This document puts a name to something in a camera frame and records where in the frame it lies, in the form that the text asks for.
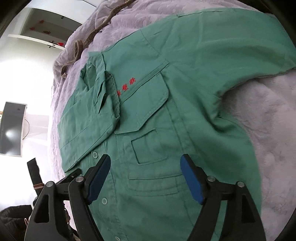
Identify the lavender embossed bed blanket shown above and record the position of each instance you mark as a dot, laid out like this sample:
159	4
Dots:
264	106

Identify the wall-mounted monitor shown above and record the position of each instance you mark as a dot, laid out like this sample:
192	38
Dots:
12	128

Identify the brown fabric belt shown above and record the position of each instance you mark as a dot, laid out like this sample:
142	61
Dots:
81	45

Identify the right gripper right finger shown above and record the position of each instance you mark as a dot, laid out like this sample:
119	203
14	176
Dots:
231	205

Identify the green work shirt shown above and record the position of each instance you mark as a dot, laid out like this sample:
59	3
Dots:
156	95

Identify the white window shelf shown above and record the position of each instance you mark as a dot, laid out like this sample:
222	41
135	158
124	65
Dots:
37	41

